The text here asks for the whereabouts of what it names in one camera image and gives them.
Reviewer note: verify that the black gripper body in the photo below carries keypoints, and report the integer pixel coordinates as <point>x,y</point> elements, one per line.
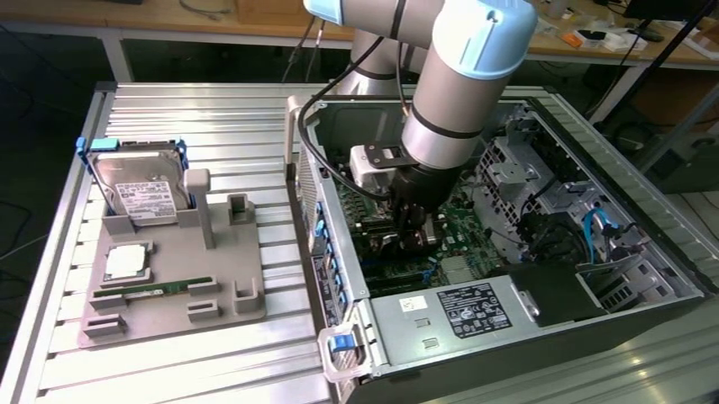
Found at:
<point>424,189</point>

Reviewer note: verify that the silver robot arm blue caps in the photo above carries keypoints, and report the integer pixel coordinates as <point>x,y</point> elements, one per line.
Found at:
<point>460,105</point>

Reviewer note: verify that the black expansion slot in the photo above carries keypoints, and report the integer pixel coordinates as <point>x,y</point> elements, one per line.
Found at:
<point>396,285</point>
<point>393,274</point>

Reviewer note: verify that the green motherboard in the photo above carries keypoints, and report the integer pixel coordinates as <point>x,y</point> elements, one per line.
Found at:
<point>465,252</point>

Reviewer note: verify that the silver chipset heatsink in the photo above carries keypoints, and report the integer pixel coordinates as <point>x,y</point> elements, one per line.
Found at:
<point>463,271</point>

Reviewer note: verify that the silver disk bay cage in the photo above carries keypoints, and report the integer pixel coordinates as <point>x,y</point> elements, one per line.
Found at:
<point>516,168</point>

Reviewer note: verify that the grey power supply unit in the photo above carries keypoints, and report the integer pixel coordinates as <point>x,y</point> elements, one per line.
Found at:
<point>404,332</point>

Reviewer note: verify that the blue case latch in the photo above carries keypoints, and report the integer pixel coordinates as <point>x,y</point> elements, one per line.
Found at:
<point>337,343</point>

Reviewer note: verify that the black plastic shroud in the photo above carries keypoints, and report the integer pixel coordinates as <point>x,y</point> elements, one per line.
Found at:
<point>561,294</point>

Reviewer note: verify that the black silver PC case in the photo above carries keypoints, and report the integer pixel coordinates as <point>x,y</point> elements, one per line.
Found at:
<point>505,362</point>

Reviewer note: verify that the grey parts rack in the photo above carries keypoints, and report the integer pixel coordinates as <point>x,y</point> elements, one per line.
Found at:
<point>224,269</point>

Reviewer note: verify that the small orange box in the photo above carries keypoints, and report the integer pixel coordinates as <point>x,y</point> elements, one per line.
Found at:
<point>571,40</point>

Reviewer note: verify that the black computer tower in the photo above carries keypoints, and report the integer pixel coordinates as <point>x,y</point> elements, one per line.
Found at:
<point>684,168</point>

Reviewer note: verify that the white and black device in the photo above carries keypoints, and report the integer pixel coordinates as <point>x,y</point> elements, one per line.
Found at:
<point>603,38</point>

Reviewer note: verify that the green RAM stick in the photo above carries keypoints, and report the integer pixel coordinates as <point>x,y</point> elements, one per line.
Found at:
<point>151,288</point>

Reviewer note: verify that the silver hard disk blue caddy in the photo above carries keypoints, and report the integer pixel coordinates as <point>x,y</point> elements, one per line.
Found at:
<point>140,185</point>

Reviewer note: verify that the silver CPU chip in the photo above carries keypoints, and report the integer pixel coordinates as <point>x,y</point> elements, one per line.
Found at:
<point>128,263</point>

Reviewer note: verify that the black monitor stand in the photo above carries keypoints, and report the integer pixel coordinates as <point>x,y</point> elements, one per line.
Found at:
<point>643,21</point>

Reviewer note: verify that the black tripod pole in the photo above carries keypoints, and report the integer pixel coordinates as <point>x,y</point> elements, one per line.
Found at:
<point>677,38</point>

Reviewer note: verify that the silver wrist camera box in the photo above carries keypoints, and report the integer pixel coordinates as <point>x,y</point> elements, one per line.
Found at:
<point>367,174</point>

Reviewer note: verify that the wooden desk white frame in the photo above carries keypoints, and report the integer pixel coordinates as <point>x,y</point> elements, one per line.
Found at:
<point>168,23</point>
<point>663,52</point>

